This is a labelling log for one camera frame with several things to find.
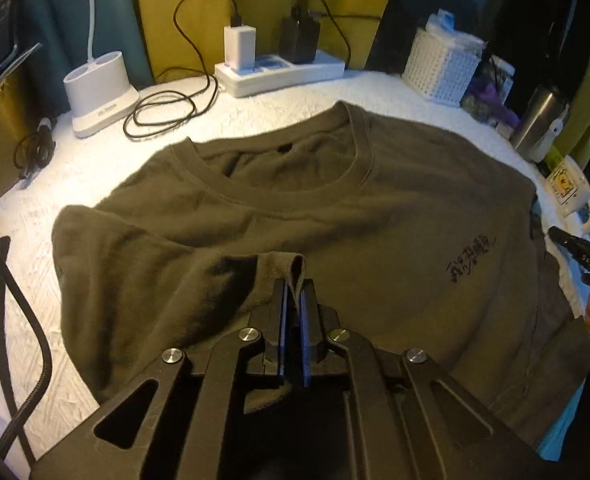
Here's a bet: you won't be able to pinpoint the cream cartoon mug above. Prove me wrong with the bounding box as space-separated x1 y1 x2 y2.
545 157 590 233

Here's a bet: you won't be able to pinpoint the black adapter cable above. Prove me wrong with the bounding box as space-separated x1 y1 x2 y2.
295 0 383 68

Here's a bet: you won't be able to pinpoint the olive t-shirt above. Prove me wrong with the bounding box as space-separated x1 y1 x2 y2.
51 101 590 448

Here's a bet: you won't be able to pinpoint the teal curtain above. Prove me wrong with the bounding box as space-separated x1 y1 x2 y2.
15 0 153 111

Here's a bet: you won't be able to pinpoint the white desk lamp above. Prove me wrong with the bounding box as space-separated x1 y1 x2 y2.
64 0 140 138

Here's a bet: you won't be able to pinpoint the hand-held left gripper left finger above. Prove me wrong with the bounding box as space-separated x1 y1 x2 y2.
29 277 296 480

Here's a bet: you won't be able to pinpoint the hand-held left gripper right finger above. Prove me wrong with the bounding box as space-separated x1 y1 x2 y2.
297 280 560 480

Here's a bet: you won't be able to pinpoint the black power adapter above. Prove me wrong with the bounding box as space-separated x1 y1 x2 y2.
279 6 321 65

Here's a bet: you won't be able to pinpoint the steel tumbler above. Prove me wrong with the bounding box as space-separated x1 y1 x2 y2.
510 85 570 163

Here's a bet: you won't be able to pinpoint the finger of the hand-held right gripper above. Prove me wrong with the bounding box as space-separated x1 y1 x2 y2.
547 226 590 293

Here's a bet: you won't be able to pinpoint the yellow curtain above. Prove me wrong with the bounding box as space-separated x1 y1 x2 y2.
135 0 401 83

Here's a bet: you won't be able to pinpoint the black coiled earphones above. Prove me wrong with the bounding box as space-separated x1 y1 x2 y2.
14 119 56 181

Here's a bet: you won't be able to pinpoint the grey fuzzy ball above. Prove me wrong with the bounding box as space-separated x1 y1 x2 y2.
461 94 492 122

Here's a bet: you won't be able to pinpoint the white charger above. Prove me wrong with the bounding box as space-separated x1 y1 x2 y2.
224 24 257 70

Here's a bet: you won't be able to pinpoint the black flexible hose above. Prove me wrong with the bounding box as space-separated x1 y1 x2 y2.
0 15 51 466

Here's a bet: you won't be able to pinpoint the black charging cable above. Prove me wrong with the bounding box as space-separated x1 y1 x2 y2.
124 0 246 141

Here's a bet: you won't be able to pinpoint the white blue paper packets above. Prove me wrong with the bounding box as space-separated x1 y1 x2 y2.
425 9 486 52

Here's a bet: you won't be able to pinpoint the white power strip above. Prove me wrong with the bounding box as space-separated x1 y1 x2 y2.
214 50 346 98

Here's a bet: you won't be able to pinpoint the white plastic basket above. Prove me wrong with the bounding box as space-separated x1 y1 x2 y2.
401 26 483 107

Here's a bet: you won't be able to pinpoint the purple cloth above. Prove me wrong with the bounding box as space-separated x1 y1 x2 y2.
467 80 520 128

